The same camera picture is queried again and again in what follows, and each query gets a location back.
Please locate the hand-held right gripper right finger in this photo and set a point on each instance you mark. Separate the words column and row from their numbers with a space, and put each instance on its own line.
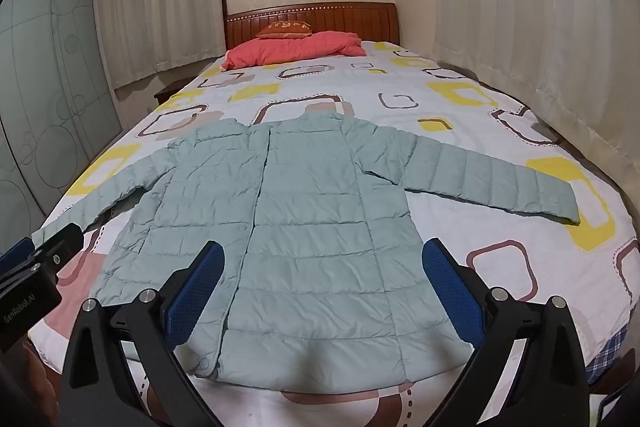
column 450, row 292

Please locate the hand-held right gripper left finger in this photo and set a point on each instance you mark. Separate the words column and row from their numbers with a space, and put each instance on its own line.
column 192, row 294

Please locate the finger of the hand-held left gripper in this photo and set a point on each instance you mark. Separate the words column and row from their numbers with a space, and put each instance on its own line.
column 12, row 252
column 60, row 244

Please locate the light green puffer jacket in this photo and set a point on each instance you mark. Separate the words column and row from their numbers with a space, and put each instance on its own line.
column 310, row 232

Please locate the frosted glass wardrobe door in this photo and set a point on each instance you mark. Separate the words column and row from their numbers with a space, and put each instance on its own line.
column 45, row 82

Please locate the blue plaid mattress cover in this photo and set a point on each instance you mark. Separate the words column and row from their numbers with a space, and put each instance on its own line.
column 610, row 352

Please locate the dark wooden nightstand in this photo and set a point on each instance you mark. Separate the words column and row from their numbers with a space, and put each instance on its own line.
column 167, row 92

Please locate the bed with patterned sheet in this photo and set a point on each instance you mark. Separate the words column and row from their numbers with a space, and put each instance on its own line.
column 350, row 82

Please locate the pink quilt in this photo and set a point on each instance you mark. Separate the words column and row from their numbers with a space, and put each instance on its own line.
column 295, row 47

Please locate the orange pillow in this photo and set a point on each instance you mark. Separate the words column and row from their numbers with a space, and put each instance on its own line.
column 285, row 29

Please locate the wooden bed headboard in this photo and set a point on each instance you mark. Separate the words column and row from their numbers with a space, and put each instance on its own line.
column 320, row 14

